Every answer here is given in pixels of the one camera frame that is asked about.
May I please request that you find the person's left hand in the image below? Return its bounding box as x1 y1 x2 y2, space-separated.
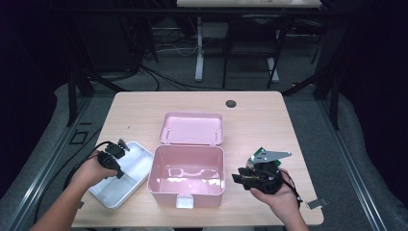
70 155 119 189

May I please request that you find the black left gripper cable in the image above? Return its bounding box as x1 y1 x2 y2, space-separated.
63 140 114 191

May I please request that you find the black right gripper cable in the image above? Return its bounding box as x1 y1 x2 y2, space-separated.
278 168 303 208

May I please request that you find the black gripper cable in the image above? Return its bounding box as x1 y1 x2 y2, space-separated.
63 140 114 191
278 168 303 208

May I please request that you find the white plastic tray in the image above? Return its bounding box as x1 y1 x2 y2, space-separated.
88 141 155 210

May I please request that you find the metal table clip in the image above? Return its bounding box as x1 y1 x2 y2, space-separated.
305 197 329 211

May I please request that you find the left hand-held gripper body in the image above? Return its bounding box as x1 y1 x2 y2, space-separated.
96 138 131 172

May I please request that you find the aluminium floor rail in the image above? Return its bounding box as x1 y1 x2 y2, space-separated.
5 95 94 231
319 95 390 231

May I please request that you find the black chair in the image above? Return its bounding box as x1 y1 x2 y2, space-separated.
221 13 293 90

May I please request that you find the pink lidded storage box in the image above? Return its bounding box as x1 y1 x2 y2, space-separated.
147 111 226 210

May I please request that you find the black cable on floor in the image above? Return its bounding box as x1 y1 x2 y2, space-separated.
33 128 104 231

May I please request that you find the black metal stand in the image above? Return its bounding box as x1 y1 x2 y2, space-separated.
282 18 350 131
61 18 129 128

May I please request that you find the person's right hand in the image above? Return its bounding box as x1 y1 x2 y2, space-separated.
249 171 302 224

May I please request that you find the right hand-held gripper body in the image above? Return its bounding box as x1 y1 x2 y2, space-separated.
239 150 293 195

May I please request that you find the black floor cable bundle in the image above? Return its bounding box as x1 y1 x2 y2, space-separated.
138 62 225 92

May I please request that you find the white background desk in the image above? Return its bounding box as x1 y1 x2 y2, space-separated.
176 0 322 84

